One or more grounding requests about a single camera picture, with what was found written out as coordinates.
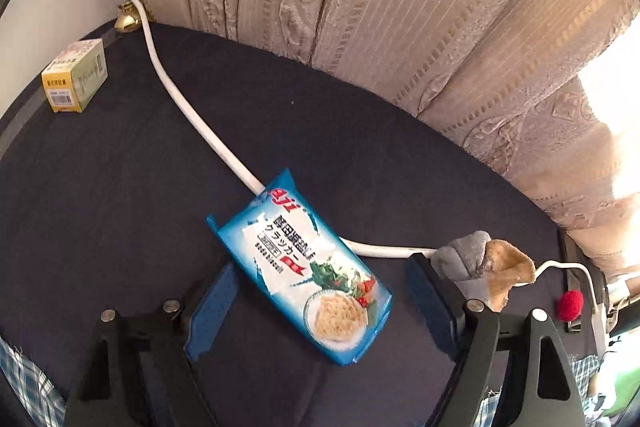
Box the blue cracker packet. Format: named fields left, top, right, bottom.
left=206, top=170, right=393, bottom=366

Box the small black pad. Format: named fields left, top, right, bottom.
left=564, top=319, right=582, bottom=334

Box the green bag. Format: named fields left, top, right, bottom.
left=600, top=350, right=639, bottom=416

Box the red pompom ball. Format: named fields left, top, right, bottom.
left=555, top=291, right=585, bottom=323

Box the white power strip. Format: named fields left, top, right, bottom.
left=591, top=303, right=608, bottom=358

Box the blue plaid cloth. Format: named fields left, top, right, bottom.
left=1, top=339, right=601, bottom=427

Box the grey and tan sock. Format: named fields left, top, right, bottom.
left=430, top=231, right=536, bottom=312

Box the small yellow box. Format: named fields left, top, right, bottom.
left=40, top=39, right=107, bottom=113

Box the gold curtain tassel bell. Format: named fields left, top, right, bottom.
left=114, top=0, right=151, bottom=34

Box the beige curtain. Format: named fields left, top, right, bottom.
left=142, top=0, right=639, bottom=275

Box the white power cable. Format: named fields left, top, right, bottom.
left=98, top=0, right=601, bottom=308

